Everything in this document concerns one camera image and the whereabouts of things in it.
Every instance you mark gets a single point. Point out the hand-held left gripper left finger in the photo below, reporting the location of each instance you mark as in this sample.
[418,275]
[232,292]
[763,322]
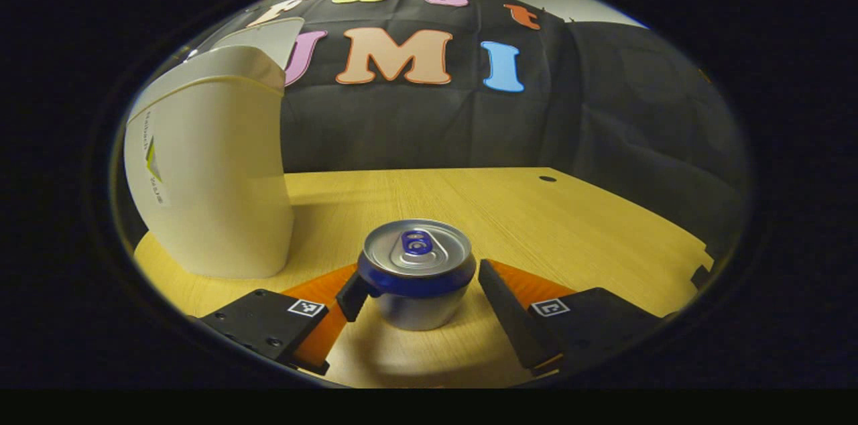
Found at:
[352,297]

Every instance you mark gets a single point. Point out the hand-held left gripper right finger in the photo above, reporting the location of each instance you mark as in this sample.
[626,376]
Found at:
[509,324]

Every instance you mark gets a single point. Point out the silver blue pop can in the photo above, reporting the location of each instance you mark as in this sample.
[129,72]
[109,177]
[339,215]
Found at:
[415,277]

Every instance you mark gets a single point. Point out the white desktop garbage bin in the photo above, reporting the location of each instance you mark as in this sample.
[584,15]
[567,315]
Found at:
[214,177]

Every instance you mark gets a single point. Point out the wooden desktop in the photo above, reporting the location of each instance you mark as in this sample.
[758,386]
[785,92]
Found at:
[570,230]

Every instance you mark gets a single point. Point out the black backdrop cloth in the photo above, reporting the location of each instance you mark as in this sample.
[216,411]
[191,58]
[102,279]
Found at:
[436,123]

